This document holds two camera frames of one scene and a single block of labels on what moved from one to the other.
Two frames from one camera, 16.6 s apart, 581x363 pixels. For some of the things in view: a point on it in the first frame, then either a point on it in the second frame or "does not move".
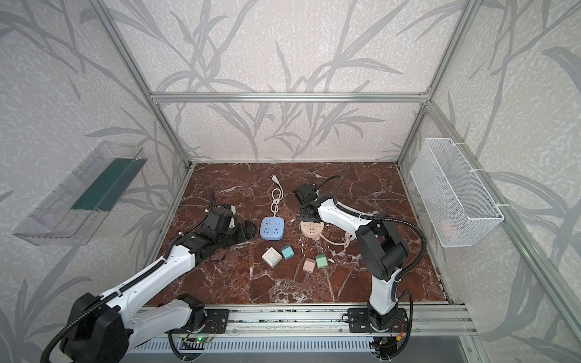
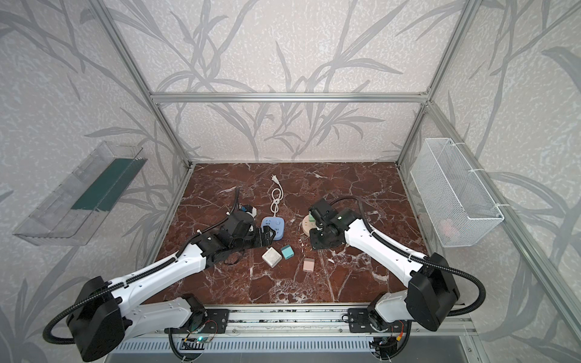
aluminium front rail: (423, 321) does not move
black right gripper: (308, 215) -> (319, 238)
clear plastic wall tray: (66, 215) does not move
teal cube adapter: (287, 252) does not move
